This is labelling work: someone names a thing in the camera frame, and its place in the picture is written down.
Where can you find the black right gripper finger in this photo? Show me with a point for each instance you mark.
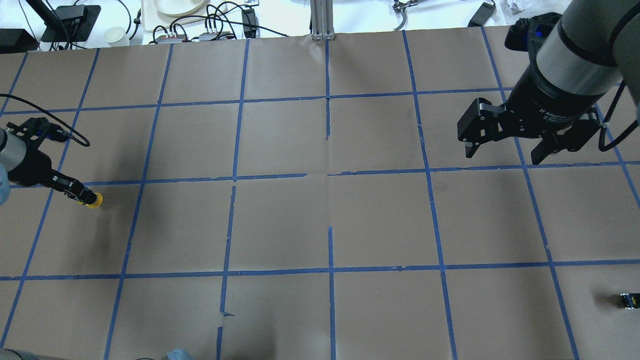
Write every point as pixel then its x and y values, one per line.
pixel 480 124
pixel 572 140

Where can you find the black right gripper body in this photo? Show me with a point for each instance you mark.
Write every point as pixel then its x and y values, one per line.
pixel 545 101

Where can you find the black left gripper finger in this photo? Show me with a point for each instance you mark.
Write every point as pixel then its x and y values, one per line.
pixel 74 194
pixel 60 182

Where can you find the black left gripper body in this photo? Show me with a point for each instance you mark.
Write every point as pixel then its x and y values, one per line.
pixel 33 169

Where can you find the yellow push button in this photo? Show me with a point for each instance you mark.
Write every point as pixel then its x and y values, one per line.
pixel 89 198

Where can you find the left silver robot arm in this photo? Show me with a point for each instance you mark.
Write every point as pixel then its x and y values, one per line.
pixel 8 138

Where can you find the black power adapter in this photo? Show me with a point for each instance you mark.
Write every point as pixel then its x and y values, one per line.
pixel 482 15

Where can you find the white paper cup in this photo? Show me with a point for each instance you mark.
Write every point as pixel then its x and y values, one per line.
pixel 116 37

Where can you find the beige tray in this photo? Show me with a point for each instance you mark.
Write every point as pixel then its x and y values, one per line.
pixel 151 18

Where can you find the beige plate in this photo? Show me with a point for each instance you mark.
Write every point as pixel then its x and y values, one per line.
pixel 178 8

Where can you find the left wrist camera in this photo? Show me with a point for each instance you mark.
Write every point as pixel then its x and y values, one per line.
pixel 37 129

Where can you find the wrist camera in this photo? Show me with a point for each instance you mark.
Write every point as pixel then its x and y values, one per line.
pixel 529 34
pixel 37 129

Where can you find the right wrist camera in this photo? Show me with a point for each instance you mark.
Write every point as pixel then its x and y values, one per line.
pixel 529 34

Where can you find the aluminium frame post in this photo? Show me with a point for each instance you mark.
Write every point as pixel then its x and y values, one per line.
pixel 322 20

